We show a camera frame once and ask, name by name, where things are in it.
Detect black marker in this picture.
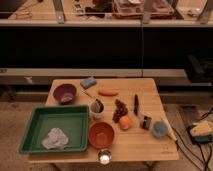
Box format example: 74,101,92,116
134,94,139,116

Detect orange carrot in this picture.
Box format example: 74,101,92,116
98,89,118,97

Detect yellow banana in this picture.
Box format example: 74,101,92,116
161,117,177,142

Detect small dark box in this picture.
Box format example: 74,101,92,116
140,115,152,130

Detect green plastic tray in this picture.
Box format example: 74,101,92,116
19,105,89,154

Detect orange fruit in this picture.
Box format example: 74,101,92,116
119,115,132,130

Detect dark grape bunch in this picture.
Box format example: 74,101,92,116
112,99,128,123

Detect crumpled white cloth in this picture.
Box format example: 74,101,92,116
41,128,69,149

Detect black power box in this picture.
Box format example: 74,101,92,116
187,125,213,144

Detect orange bowl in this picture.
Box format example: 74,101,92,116
88,122,115,149

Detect blue sponge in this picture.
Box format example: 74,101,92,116
80,77,97,89

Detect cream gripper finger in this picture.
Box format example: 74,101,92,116
193,121,212,132
190,129,213,137

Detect metal can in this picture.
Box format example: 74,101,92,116
98,149,112,165

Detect wooden folding table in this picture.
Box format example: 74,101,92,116
28,78,179,163

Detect white cup with utensil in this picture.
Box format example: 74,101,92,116
90,99,104,119

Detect blue cup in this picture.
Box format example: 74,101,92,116
152,121,168,138

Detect purple bowl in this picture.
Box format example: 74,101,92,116
53,84,77,104

